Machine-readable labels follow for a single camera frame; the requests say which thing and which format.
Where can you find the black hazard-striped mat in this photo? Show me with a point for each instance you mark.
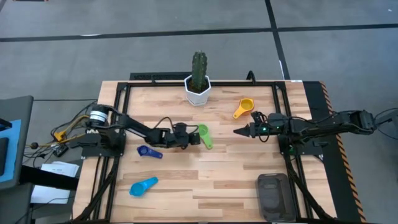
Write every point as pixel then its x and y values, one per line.
pixel 339 186

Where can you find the gray stand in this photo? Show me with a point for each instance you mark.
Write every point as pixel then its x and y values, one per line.
pixel 390 117

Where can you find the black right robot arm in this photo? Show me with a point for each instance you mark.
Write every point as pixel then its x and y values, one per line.
pixel 329 123

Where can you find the light blue measuring cup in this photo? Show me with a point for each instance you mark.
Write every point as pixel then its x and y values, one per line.
pixel 136 189

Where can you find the black plastic basket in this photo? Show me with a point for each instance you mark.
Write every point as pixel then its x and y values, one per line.
pixel 275 199

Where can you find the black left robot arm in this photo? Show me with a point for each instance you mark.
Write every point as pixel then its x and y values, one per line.
pixel 136 126

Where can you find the white paper sheets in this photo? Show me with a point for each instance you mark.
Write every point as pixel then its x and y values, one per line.
pixel 59 169

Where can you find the small dark blue measuring cup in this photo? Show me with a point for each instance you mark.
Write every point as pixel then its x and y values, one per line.
pixel 143 151

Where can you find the black ribbed strip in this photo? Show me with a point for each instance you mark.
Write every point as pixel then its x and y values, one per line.
pixel 155 76

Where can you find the white label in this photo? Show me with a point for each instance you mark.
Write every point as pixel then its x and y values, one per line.
pixel 296 81

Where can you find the black bar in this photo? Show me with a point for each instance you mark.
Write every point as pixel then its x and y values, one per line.
pixel 46 178

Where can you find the yellow measuring cup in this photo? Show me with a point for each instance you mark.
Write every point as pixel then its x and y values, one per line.
pixel 246 105

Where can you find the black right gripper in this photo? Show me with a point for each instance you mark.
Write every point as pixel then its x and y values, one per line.
pixel 273 126

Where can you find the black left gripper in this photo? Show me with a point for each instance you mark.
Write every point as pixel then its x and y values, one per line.
pixel 178 137

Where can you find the small black device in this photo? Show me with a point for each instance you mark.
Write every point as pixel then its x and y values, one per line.
pixel 60 151

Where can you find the gray cart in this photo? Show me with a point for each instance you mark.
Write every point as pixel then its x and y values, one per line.
pixel 15 109

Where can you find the green cactus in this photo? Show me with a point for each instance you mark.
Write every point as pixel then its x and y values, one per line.
pixel 199 70

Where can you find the green measuring cup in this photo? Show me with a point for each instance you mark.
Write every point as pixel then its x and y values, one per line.
pixel 206 140

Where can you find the blue pad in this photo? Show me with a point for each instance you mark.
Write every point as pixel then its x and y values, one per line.
pixel 12 149

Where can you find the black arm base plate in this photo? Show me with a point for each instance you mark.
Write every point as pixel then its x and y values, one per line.
pixel 311 151
pixel 93 151

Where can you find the black ball knob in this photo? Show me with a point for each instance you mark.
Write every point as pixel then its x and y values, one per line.
pixel 34 145

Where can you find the white hexagonal plant pot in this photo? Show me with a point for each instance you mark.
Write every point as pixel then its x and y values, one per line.
pixel 197 98

